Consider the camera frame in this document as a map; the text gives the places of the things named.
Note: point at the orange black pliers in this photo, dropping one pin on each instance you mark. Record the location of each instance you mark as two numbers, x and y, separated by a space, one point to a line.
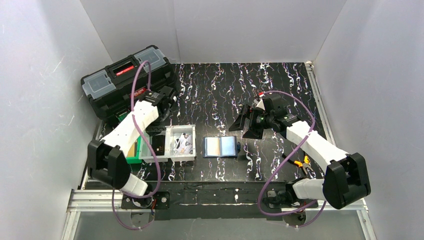
304 165

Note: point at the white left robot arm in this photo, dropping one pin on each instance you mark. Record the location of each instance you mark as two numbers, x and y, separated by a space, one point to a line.
107 157

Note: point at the green plastic bin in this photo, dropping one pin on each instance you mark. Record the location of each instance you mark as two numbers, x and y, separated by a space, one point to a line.
137 160

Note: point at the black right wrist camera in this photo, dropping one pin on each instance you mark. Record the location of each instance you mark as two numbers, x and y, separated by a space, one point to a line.
281 107

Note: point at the black chip card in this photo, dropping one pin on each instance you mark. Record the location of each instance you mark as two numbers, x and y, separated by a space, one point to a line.
158 144

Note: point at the blue leather card holder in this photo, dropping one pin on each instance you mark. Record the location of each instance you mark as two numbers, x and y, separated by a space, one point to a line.
221 147

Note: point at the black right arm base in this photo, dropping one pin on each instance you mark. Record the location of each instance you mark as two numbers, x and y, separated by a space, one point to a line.
279 199

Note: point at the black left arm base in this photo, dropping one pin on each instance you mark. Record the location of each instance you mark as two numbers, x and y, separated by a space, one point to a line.
159 201

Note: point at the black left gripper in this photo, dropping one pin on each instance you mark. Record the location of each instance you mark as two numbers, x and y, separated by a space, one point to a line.
168 100

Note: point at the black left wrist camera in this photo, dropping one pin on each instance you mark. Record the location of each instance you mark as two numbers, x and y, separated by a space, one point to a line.
154 98

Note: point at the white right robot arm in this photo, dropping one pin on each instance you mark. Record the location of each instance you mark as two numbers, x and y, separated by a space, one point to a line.
346 178

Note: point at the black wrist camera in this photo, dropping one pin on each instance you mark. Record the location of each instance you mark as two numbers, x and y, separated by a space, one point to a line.
154 98
281 107

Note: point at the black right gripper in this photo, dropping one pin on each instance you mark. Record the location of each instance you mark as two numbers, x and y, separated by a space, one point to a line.
251 117

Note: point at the gold card in bin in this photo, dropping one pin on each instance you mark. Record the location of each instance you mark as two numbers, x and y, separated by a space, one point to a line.
133 151

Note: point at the black grey toolbox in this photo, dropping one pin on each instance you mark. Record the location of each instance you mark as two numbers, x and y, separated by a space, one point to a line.
108 89

